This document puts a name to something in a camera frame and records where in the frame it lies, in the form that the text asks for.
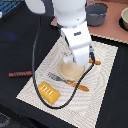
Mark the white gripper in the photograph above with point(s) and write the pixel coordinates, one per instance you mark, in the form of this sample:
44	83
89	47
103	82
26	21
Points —
79	41

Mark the yellow toy bread loaf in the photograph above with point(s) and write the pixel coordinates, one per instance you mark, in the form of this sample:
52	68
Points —
49	93

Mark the brown toy sausage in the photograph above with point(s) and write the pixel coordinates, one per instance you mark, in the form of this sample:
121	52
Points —
20	74

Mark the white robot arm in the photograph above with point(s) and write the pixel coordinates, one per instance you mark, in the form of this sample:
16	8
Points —
71	16

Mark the large grey pot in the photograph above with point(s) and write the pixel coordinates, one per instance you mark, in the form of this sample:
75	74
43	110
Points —
95	13

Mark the round beige plate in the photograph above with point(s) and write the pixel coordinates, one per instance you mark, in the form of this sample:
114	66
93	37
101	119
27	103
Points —
71	71

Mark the brown wooden tray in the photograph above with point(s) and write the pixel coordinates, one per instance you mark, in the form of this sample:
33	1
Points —
111	29

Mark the beige bowl on burner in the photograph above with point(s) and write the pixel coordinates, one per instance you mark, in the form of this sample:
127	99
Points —
124	16

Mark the woven beige placemat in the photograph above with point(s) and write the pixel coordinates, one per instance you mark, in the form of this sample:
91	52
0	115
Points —
83	110

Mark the knife with wooden handle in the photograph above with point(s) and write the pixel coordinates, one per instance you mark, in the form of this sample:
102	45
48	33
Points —
96	62

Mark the fork with wooden handle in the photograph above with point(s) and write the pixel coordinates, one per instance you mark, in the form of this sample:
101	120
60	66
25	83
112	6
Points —
57	78

